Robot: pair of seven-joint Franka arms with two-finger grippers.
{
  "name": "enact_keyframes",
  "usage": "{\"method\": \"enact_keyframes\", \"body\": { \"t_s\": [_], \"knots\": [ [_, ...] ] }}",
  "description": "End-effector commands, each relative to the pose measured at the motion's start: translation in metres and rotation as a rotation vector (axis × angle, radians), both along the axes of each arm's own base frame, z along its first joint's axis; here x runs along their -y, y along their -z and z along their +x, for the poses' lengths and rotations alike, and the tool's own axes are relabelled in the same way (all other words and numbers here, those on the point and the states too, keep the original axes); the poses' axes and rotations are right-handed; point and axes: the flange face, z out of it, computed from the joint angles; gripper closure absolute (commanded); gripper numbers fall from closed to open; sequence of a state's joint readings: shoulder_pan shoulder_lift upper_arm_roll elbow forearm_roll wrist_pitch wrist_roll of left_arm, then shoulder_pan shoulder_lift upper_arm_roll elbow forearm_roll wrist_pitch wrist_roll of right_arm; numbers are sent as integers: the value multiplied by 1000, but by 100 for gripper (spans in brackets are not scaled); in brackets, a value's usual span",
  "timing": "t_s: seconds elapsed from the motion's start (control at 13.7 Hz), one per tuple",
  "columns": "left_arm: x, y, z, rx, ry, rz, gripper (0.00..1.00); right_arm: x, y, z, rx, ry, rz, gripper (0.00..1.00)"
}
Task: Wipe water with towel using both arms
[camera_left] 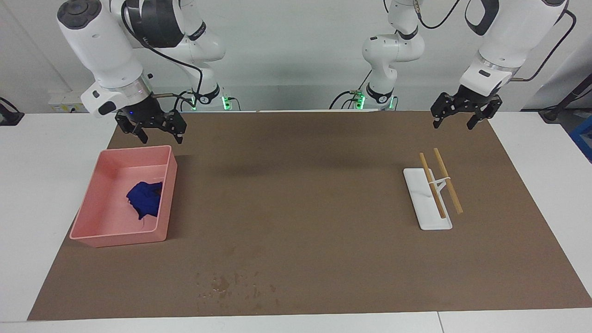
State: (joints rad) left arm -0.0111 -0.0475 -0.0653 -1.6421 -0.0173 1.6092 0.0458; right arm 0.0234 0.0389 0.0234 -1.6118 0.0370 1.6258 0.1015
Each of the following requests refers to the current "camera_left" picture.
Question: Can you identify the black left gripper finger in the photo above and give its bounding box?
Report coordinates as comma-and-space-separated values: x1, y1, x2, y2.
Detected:
466, 96, 503, 130
431, 92, 458, 129

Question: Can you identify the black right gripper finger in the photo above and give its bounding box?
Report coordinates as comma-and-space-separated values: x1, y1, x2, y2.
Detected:
115, 116, 149, 144
157, 110, 188, 145

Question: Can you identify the blue cloth towel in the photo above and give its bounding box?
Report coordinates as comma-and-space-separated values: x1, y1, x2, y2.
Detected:
126, 181, 163, 221

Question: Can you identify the white towel rack base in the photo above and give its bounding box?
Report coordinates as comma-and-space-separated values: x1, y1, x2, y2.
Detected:
403, 167, 453, 231

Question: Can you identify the black angled stand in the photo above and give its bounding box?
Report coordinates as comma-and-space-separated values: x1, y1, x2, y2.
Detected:
539, 74, 592, 123

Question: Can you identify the white power strip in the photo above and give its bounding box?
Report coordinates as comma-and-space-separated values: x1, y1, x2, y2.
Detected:
49, 90, 100, 113

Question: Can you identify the long light wooden rod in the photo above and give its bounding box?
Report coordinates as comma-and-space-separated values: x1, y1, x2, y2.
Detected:
433, 148, 463, 215

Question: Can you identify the blue box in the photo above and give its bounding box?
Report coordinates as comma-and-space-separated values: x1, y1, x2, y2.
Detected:
569, 115, 592, 162

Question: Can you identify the pink plastic bin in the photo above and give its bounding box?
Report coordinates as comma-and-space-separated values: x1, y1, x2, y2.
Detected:
69, 145, 178, 248

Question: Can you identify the brown paper table mat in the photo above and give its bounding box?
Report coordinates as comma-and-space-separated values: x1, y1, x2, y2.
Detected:
27, 110, 592, 321

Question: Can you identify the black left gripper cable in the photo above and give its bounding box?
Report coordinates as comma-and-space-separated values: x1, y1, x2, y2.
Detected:
414, 0, 577, 83

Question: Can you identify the black left base cable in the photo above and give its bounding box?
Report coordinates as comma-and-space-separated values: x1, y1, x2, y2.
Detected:
329, 90, 366, 111

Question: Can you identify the black clamp mount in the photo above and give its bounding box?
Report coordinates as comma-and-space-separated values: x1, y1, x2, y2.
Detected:
0, 96, 25, 126

